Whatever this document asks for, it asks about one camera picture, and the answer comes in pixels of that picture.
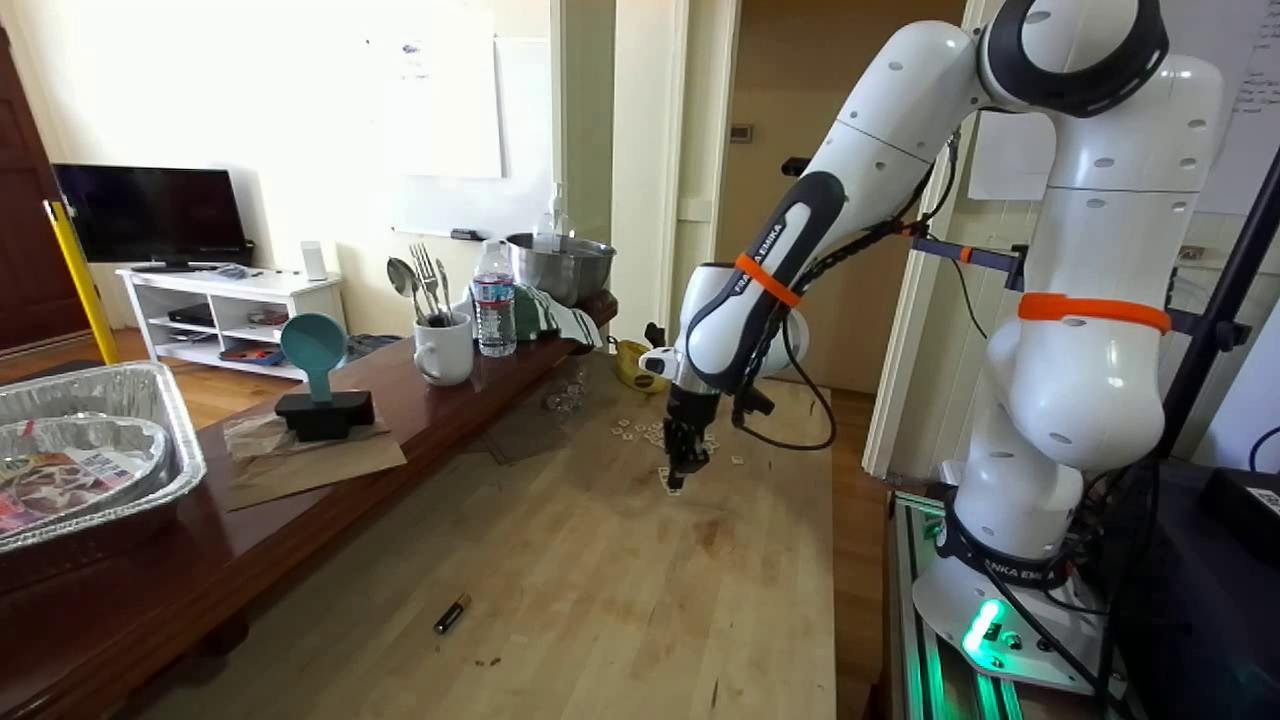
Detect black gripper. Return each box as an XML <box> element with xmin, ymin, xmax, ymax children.
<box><xmin>658</xmin><ymin>384</ymin><xmax>720</xmax><ymax>491</ymax></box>

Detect yellow toy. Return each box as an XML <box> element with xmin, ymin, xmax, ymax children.
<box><xmin>611</xmin><ymin>321</ymin><xmax>671</xmax><ymax>398</ymax></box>

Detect white crumpled cloth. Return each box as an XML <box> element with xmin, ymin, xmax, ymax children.
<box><xmin>527</xmin><ymin>292</ymin><xmax>600</xmax><ymax>357</ymax></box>

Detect metal cooking pot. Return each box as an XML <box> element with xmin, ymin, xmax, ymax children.
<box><xmin>510</xmin><ymin>227</ymin><xmax>618</xmax><ymax>310</ymax></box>

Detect brown wooden door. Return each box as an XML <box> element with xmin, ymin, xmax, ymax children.
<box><xmin>712</xmin><ymin>0</ymin><xmax>966</xmax><ymax>398</ymax></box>

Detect clear plastic water bottle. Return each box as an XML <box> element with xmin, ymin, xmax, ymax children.
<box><xmin>466</xmin><ymin>236</ymin><xmax>518</xmax><ymax>362</ymax></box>

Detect white ceramic mug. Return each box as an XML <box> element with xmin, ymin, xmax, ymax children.
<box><xmin>412</xmin><ymin>310</ymin><xmax>480</xmax><ymax>391</ymax></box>

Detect metal cutlery piece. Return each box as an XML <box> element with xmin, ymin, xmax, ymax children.
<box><xmin>402</xmin><ymin>242</ymin><xmax>456</xmax><ymax>321</ymax></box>

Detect metal spoon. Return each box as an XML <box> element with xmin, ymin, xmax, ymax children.
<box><xmin>382</xmin><ymin>253</ymin><xmax>424</xmax><ymax>324</ymax></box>

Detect blue clamp bar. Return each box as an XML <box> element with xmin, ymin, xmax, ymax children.
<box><xmin>913</xmin><ymin>226</ymin><xmax>1030</xmax><ymax>292</ymax></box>

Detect black base block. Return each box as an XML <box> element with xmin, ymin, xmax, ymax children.
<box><xmin>273</xmin><ymin>388</ymin><xmax>380</xmax><ymax>444</ymax></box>

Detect brown paper sheet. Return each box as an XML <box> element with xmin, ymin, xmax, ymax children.
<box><xmin>215</xmin><ymin>405</ymin><xmax>412</xmax><ymax>514</ymax></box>

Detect teal plastic scoop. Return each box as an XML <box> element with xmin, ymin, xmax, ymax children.
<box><xmin>277</xmin><ymin>310</ymin><xmax>351</xmax><ymax>402</ymax></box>

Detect white low shelf unit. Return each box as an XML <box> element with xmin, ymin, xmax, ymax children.
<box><xmin>117</xmin><ymin>259</ymin><xmax>346</xmax><ymax>384</ymax></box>

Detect large aluminium foil tray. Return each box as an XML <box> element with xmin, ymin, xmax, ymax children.
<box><xmin>0</xmin><ymin>357</ymin><xmax>212</xmax><ymax>555</ymax></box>

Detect black equipment case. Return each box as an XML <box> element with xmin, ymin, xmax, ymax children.
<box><xmin>1117</xmin><ymin>453</ymin><xmax>1280</xmax><ymax>720</ymax></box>

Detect dark wooden side table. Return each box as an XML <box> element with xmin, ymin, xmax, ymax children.
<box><xmin>0</xmin><ymin>324</ymin><xmax>624</xmax><ymax>720</ymax></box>

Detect black tripod pole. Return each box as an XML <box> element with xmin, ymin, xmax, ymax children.
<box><xmin>1157</xmin><ymin>146</ymin><xmax>1280</xmax><ymax>465</ymax></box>

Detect black flat screen television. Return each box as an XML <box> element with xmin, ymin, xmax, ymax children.
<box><xmin>53</xmin><ymin>159</ymin><xmax>256</xmax><ymax>272</ymax></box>

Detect foil pie dish colourful contents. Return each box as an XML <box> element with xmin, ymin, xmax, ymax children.
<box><xmin>0</xmin><ymin>413</ymin><xmax>173</xmax><ymax>540</ymax></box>

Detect yellow pole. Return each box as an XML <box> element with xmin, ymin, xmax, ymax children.
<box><xmin>41</xmin><ymin>197</ymin><xmax>118</xmax><ymax>370</ymax></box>

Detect white board with handwriting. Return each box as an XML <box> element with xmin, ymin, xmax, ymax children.
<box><xmin>964</xmin><ymin>0</ymin><xmax>1280</xmax><ymax>215</ymax></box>

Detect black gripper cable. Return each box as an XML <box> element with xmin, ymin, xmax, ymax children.
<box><xmin>729</xmin><ymin>313</ymin><xmax>843</xmax><ymax>455</ymax></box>

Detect green lit robot mount frame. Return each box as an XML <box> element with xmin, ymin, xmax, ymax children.
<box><xmin>885</xmin><ymin>488</ymin><xmax>1137</xmax><ymax>720</ymax></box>

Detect white wall board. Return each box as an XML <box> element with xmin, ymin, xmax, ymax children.
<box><xmin>346</xmin><ymin>23</ymin><xmax>560</xmax><ymax>242</ymax></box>

